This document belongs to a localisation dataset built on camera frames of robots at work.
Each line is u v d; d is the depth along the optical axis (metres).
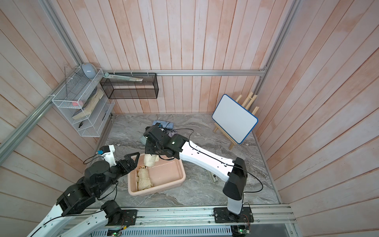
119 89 1.05
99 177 0.46
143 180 0.80
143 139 1.01
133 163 0.59
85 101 0.76
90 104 0.80
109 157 0.58
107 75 0.92
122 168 0.56
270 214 0.76
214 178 0.84
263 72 0.94
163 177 0.87
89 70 0.83
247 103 0.85
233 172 0.43
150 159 0.68
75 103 0.73
